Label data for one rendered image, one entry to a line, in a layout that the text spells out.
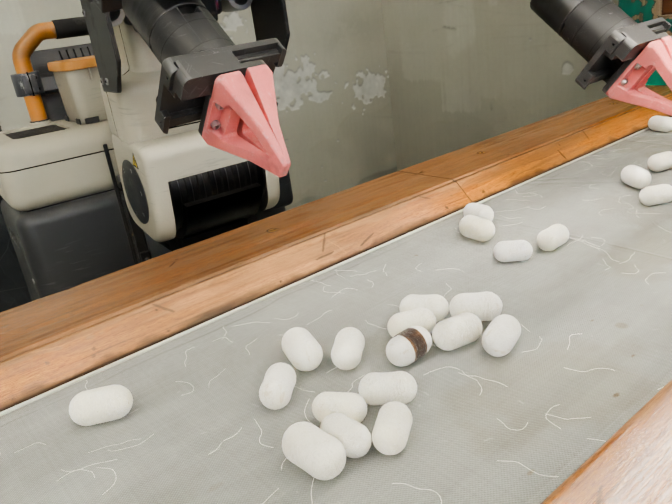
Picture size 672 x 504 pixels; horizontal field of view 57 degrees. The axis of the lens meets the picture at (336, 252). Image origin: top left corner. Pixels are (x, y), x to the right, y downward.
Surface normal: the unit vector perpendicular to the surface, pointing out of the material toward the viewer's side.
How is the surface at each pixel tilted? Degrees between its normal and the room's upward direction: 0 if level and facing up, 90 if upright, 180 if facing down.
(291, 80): 90
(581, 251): 0
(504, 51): 90
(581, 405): 0
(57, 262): 90
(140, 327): 45
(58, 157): 90
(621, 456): 0
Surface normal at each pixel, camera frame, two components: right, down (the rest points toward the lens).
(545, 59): -0.81, 0.31
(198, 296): 0.36, -0.51
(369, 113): 0.56, 0.22
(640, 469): -0.13, -0.92
